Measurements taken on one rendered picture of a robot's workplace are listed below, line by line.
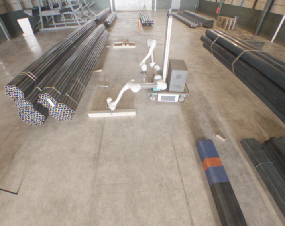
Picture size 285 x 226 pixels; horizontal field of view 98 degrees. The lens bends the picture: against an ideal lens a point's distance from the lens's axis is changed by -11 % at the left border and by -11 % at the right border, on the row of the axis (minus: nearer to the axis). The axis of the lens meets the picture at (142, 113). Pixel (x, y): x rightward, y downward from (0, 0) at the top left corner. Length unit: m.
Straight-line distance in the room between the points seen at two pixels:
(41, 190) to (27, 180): 0.34
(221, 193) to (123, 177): 1.37
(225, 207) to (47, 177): 2.55
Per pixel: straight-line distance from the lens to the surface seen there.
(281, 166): 2.88
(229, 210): 2.24
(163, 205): 2.17
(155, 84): 2.79
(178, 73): 3.00
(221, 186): 2.29
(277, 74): 2.21
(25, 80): 3.06
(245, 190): 2.65
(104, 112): 3.03
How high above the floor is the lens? 2.10
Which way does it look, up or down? 43 degrees down
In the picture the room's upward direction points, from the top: straight up
